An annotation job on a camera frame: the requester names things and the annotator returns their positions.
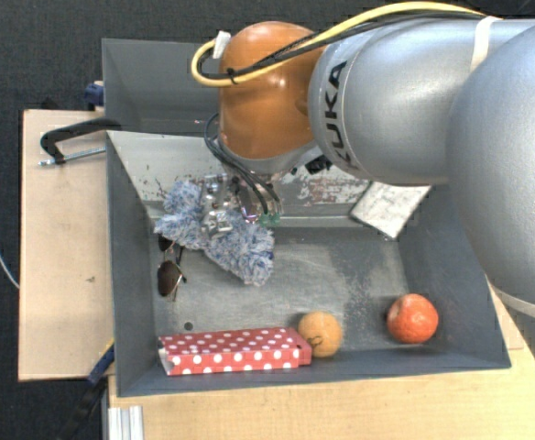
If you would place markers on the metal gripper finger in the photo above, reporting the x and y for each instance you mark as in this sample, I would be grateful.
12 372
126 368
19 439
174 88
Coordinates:
212 190
218 227

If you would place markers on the blue and white fluffy cloth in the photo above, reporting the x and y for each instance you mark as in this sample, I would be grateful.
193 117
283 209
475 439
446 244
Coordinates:
242 252

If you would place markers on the dark sunglasses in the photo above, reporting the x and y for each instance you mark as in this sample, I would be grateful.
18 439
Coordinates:
167 278

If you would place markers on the grey metal bin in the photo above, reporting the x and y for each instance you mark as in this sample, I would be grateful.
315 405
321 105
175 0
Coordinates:
295 282

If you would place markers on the red white-dotted box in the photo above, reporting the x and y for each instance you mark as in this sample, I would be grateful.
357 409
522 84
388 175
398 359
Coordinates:
231 351

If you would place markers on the yellow-orange ball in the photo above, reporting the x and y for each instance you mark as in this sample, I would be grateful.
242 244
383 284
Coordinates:
320 333

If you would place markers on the pale wood flat board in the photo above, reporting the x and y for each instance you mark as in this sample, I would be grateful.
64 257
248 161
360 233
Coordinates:
63 245

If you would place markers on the orange-red toy fruit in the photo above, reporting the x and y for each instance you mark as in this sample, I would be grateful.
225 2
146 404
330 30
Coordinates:
412 319

